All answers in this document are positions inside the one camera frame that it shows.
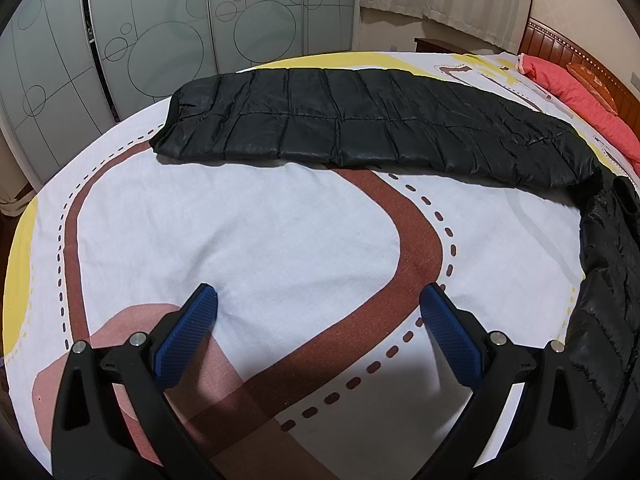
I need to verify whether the black puffer down jacket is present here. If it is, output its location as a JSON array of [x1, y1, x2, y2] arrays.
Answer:
[[151, 68, 639, 460]]

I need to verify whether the white patterned bed sheet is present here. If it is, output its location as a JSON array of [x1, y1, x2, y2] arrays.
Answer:
[[3, 53, 639, 479]]

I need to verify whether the coral red pillow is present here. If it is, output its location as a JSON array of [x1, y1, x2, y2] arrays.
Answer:
[[518, 53, 639, 174]]

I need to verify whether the orange embroidered cushion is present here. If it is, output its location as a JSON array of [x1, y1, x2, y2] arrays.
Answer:
[[565, 63, 618, 116]]

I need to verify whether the frosted glass wardrobe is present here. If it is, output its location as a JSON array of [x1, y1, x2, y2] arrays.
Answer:
[[1, 0, 357, 186]]

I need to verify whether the wooden headboard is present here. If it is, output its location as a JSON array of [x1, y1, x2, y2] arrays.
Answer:
[[518, 18, 640, 136]]

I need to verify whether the dark wooden nightstand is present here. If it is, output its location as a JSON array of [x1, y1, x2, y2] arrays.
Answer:
[[414, 37, 483, 54]]

